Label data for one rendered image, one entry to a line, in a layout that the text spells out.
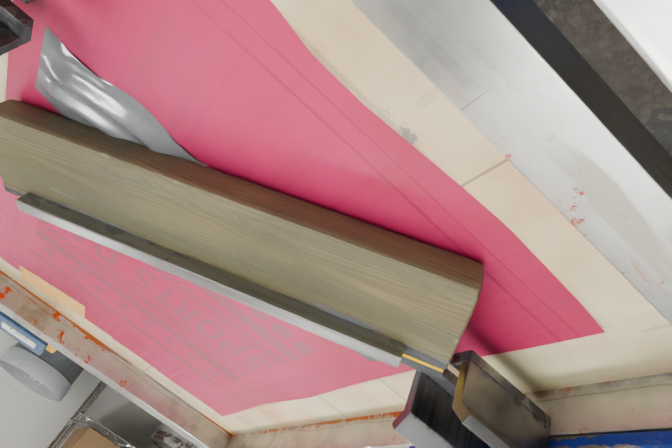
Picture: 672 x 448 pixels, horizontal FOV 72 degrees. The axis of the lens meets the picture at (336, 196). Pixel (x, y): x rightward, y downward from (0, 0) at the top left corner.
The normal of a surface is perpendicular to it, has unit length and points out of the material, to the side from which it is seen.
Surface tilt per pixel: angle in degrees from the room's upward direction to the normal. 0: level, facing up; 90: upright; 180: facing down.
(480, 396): 90
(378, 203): 0
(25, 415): 90
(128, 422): 90
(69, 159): 11
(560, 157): 0
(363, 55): 0
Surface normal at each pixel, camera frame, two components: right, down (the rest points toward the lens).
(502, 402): 0.56, -0.43
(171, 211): -0.36, 0.47
